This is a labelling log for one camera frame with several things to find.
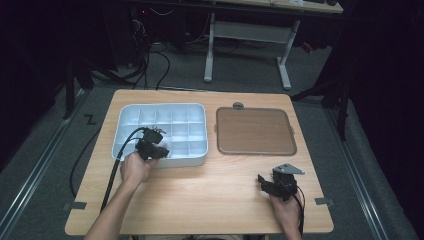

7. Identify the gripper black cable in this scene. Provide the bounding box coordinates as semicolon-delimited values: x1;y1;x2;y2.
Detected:
68;126;148;213
294;184;306;236

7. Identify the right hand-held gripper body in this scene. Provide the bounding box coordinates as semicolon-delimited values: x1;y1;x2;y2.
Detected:
270;162;306;202

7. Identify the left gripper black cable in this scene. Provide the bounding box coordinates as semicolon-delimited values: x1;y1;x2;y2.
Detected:
68;126;148;213

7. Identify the white divided storage box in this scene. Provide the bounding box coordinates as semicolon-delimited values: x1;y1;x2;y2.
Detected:
111;102;209;170

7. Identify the black metal stand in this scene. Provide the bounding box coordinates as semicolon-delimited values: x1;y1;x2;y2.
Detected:
62;54;95;121
289;75;352;141

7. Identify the white-legged wooden desk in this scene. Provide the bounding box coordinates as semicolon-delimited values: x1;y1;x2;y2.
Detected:
203;0;344;91

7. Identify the black floor cable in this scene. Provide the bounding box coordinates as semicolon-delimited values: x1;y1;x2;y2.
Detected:
132;42;172;91

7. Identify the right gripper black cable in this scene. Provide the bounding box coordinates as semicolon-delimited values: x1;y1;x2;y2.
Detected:
294;184;306;236

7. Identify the brown tray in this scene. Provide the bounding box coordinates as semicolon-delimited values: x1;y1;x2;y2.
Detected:
215;106;298;157

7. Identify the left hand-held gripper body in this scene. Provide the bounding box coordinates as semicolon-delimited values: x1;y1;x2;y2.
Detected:
135;125;167;161

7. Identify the person's left hand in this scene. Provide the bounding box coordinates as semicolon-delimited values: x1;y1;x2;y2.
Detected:
119;151;159;185

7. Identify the person's right hand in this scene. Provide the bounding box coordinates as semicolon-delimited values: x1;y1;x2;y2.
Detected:
269;194;303;233

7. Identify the metal floor rail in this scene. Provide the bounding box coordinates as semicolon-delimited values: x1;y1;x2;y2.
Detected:
0;89;90;236
324;106;390;240

